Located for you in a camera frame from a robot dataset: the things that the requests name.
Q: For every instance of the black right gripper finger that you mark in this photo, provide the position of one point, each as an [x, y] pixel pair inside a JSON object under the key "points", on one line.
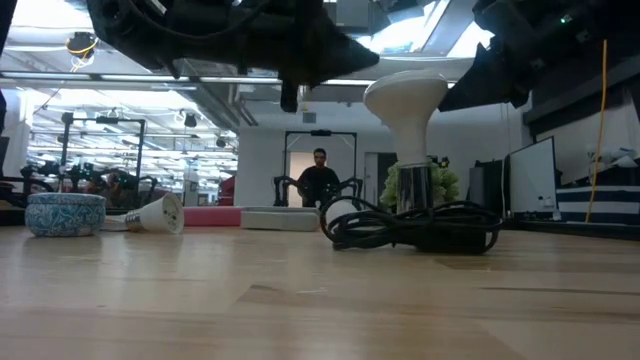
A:
{"points": [[480, 85]]}

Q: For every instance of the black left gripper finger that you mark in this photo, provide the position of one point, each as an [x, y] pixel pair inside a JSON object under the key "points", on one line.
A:
{"points": [[335, 55]]}

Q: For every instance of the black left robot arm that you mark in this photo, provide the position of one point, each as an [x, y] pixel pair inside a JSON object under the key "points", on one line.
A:
{"points": [[140, 30]]}

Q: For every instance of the white board panel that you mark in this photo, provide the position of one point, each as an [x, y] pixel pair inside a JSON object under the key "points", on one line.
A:
{"points": [[532, 175]]}

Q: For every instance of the artificial green potted plant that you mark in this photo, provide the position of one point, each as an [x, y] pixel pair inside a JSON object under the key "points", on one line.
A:
{"points": [[447, 185]]}

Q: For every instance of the person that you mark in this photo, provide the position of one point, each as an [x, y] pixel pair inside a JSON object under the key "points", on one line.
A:
{"points": [[318, 185]]}

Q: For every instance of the navy white striped box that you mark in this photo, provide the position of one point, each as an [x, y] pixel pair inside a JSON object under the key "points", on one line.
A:
{"points": [[600, 200]]}

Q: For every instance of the grey stapler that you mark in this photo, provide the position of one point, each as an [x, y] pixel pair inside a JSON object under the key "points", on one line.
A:
{"points": [[280, 221]]}

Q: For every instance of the pink stapler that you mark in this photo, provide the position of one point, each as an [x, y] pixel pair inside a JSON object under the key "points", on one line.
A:
{"points": [[210, 216]]}

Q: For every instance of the small white spotlight bulb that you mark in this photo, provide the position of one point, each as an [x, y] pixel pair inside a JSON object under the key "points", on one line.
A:
{"points": [[160, 215]]}

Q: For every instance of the blue patterned bowl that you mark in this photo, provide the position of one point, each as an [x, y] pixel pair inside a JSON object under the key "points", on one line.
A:
{"points": [[65, 215]]}

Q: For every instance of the black gantry frame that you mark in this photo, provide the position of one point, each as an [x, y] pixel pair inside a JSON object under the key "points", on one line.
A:
{"points": [[321, 132]]}

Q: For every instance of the dark grey cylinder post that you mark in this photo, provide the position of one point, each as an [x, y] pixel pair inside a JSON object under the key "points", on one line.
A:
{"points": [[487, 190]]}

